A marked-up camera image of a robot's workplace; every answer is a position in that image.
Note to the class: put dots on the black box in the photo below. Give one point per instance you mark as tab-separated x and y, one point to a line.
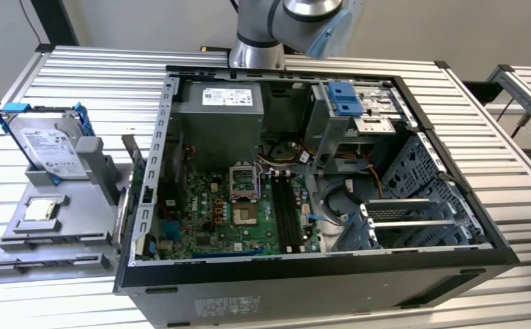
479	90

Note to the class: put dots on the metal disk bay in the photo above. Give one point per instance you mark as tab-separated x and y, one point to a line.
407	222

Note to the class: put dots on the black open PC case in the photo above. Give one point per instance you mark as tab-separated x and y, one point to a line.
292	291

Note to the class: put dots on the blue expansion slot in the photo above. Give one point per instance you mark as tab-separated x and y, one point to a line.
228	254

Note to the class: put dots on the black vertical post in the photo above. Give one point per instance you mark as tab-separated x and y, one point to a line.
59	20

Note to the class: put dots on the black RAM slot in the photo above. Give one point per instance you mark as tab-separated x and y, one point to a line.
294	212
283	212

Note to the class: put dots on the blue chip heatsink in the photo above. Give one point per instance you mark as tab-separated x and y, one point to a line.
171	231

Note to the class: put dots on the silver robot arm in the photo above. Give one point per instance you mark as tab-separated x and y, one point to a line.
256	55

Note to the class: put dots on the grey parts rack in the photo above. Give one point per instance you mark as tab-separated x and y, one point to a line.
87	212

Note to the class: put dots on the green motherboard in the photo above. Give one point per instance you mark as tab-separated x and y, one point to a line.
256	236

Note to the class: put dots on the hard disk in blue carrier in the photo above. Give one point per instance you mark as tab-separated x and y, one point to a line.
45	144

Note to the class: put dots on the grey optical drive cage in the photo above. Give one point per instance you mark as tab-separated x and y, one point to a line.
328	137

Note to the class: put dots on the silver CPU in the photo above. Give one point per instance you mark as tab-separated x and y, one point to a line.
40	209

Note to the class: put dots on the CPU socket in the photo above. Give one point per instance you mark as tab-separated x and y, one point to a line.
246	214

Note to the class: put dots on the blue plastic drive latch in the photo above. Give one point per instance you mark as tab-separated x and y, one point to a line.
340	92
350	108

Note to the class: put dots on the RAM stick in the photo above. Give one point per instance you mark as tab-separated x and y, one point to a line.
48	263

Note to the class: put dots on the grey power supply unit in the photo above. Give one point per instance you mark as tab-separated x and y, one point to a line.
219	137

